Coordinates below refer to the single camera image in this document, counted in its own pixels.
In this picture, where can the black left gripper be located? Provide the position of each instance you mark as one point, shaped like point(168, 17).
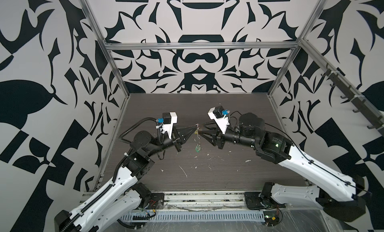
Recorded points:
point(182, 132)

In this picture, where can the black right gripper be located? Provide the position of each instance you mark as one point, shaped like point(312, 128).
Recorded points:
point(217, 137)

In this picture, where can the red handled wire keyring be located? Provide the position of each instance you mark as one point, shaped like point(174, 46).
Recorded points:
point(197, 137)

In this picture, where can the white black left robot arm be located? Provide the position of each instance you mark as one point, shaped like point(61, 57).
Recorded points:
point(127, 175)

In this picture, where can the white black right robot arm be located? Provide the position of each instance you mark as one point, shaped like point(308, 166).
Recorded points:
point(333, 192)

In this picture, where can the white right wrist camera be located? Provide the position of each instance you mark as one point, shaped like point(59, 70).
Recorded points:
point(221, 117)

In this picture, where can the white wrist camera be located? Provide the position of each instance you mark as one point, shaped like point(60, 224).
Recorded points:
point(221, 117)
point(166, 123)

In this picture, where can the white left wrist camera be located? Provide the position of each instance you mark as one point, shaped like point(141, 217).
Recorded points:
point(166, 123)

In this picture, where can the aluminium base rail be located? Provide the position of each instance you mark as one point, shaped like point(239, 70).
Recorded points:
point(177, 201)

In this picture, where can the white slotted cable duct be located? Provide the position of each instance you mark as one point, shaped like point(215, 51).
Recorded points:
point(207, 216)

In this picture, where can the black wall hook rack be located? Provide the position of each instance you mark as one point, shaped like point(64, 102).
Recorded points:
point(351, 94)

